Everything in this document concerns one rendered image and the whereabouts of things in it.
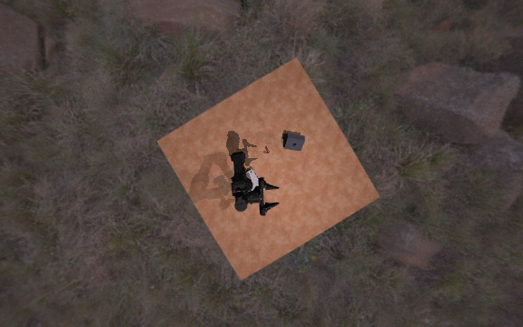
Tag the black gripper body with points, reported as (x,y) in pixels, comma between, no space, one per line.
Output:
(257,197)

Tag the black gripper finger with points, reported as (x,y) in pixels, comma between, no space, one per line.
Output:
(270,187)
(270,205)

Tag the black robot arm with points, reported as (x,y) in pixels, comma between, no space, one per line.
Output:
(240,182)

